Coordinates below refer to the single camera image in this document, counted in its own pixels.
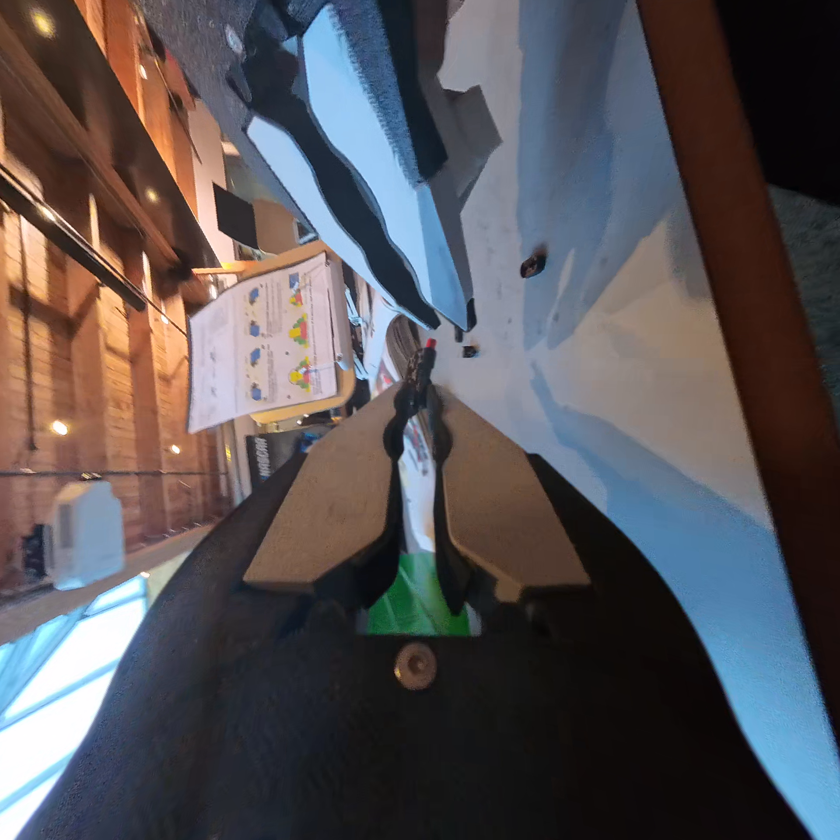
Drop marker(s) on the black ceiling track rail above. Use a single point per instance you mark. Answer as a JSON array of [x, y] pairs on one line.
[[72, 249]]

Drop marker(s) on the white box-shaped device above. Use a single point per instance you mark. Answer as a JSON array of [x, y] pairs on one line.
[[85, 535]]

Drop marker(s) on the black star-printed brick piece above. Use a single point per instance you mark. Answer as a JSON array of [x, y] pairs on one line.
[[420, 367]]

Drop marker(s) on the black toy pin connector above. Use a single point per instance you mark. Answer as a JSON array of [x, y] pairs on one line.
[[533, 264]]

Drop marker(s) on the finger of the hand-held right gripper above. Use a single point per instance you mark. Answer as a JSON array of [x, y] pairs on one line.
[[308, 190], [374, 151]]

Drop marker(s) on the printed brick instruction sheet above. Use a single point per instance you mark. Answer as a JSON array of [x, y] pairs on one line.
[[262, 341]]

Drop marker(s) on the green plastic bin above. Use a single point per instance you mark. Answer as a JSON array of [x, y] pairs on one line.
[[413, 597]]

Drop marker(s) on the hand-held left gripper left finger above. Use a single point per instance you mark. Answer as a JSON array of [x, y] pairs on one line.
[[328, 505]]

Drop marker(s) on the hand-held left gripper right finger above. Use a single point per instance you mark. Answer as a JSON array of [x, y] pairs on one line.
[[505, 518]]

